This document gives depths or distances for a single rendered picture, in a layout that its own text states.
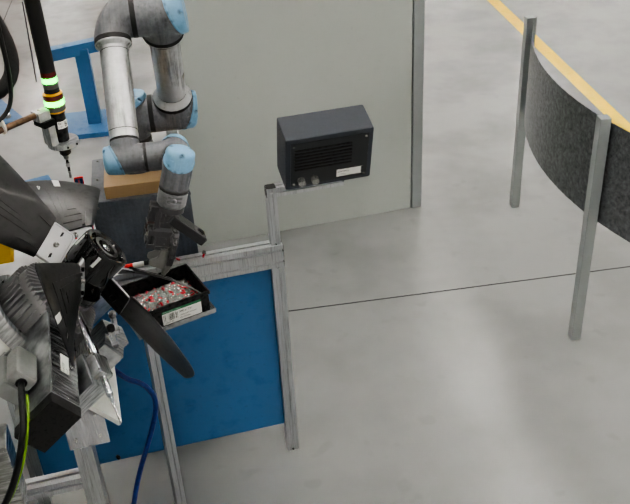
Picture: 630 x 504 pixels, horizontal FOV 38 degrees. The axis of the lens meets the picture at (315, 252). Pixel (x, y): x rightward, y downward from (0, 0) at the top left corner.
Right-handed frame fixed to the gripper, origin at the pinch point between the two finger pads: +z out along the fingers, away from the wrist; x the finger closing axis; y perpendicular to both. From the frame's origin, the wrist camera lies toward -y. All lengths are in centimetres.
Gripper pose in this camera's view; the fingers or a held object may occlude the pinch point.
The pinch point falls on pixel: (166, 271)
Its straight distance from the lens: 244.7
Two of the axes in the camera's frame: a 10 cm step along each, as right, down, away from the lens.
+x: 2.6, 5.1, -8.2
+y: -9.3, -0.7, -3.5
